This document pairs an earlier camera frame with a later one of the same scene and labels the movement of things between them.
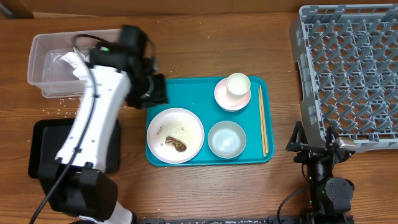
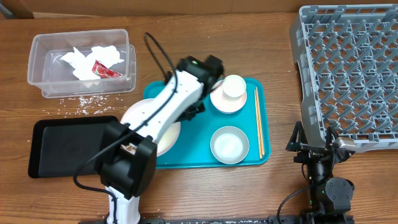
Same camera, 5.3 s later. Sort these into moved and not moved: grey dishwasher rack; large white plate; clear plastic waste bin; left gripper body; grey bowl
Moved: left gripper body; grey bowl; large white plate
Not moved: grey dishwasher rack; clear plastic waste bin
